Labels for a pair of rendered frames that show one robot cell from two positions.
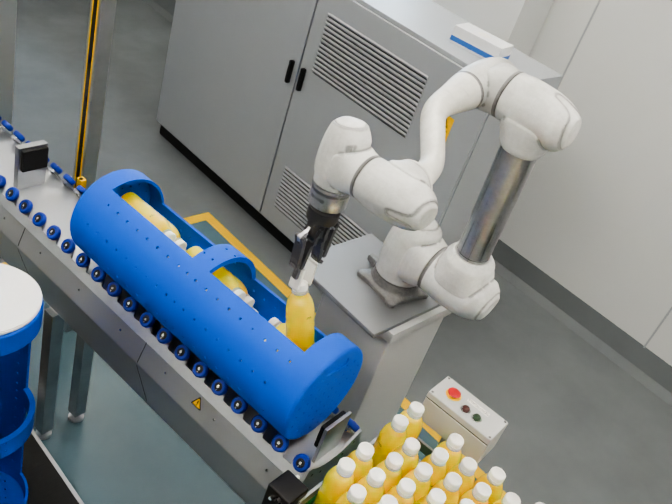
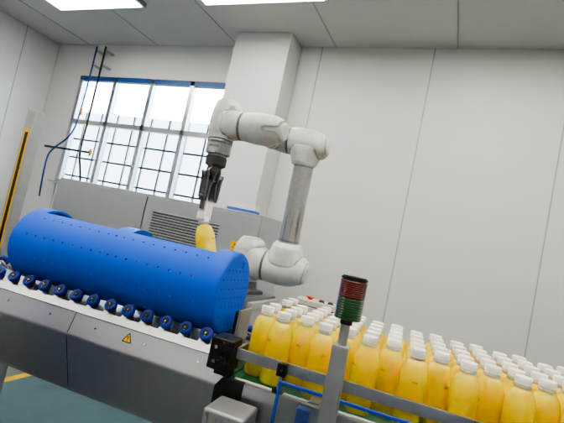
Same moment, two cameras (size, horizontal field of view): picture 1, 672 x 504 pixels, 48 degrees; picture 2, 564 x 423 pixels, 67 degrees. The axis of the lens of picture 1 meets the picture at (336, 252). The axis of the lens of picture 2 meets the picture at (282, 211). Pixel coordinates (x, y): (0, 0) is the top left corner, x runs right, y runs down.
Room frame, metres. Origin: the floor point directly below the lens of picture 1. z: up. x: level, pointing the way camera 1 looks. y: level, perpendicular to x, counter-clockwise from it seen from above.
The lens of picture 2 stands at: (-0.10, 0.10, 1.31)
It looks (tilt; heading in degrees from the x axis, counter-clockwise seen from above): 4 degrees up; 348
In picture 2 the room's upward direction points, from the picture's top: 12 degrees clockwise
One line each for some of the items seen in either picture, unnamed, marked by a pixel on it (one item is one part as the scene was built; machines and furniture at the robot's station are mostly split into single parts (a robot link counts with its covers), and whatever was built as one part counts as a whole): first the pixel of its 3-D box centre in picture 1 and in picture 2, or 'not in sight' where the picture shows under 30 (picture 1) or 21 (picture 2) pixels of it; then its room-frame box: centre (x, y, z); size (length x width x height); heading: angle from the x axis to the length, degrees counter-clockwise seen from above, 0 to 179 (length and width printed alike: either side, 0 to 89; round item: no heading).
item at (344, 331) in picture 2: not in sight; (348, 310); (0.83, -0.30, 1.18); 0.06 x 0.06 x 0.16
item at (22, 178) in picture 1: (31, 166); not in sight; (1.99, 1.02, 1.00); 0.10 x 0.04 x 0.15; 151
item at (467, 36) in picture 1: (481, 43); (243, 208); (3.30, -0.29, 1.48); 0.24 x 0.12 x 0.08; 63
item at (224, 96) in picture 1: (319, 109); (148, 279); (3.78, 0.34, 0.72); 2.15 x 0.54 x 1.45; 55
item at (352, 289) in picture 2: not in sight; (352, 289); (0.83, -0.30, 1.23); 0.06 x 0.06 x 0.04
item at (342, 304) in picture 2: not in sight; (348, 308); (0.83, -0.30, 1.18); 0.06 x 0.06 x 0.05
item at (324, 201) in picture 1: (329, 194); (218, 148); (1.45, 0.06, 1.58); 0.09 x 0.09 x 0.06
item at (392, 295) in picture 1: (391, 275); (237, 283); (2.02, -0.20, 1.05); 0.22 x 0.18 x 0.06; 48
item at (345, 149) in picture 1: (347, 155); (228, 120); (1.44, 0.05, 1.69); 0.13 x 0.11 x 0.16; 60
